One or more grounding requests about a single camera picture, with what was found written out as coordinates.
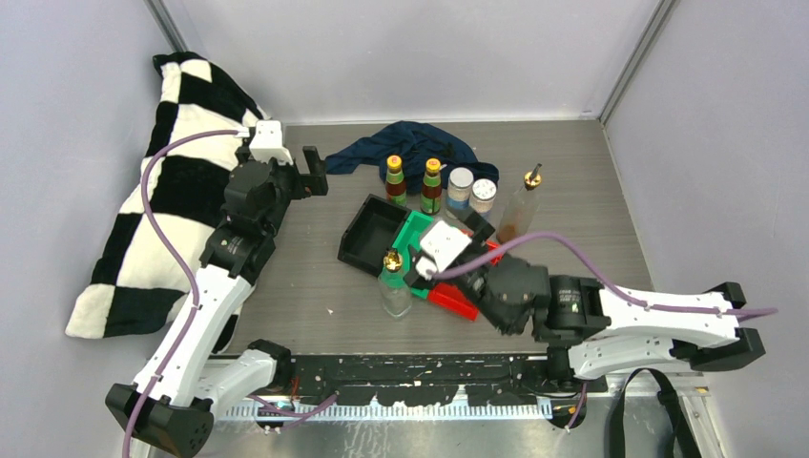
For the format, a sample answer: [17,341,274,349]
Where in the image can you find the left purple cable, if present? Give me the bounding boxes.
[121,129,251,458]

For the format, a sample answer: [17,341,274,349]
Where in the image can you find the sauce bottle yellow cap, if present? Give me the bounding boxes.
[420,157,443,216]
[385,155,407,206]

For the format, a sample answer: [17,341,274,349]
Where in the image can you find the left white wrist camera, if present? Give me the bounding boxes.
[248,119,294,166]

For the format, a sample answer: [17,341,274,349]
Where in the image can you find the clear glass cruet gold spout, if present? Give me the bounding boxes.
[378,248,412,319]

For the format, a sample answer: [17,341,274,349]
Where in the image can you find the black strap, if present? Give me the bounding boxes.
[608,367,703,458]

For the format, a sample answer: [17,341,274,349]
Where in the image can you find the dark blue shorts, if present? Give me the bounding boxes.
[325,121,500,195]

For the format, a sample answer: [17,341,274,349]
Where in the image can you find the spice jar perforated lid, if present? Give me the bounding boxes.
[468,178,497,219]

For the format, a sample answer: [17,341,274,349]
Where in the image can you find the black white checkered blanket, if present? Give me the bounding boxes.
[65,52,267,339]

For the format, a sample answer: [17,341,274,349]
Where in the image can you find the spice jar plain lid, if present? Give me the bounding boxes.
[446,167,474,219]

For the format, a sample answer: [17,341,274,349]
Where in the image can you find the black plastic bin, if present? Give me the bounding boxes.
[337,194,411,277]

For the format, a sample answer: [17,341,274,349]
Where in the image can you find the green plastic bin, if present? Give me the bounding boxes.
[383,212,434,299]

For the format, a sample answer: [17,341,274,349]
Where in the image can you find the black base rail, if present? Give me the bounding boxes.
[254,353,581,406]

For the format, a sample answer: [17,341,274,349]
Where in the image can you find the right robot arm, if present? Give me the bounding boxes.
[404,211,765,392]

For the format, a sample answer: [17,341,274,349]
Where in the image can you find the red plastic bin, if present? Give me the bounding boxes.
[427,229,499,321]

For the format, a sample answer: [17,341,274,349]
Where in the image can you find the brown oil cruet gold spout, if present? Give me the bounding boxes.
[496,163,542,244]

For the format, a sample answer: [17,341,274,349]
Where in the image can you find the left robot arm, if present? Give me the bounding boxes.
[105,146,328,457]

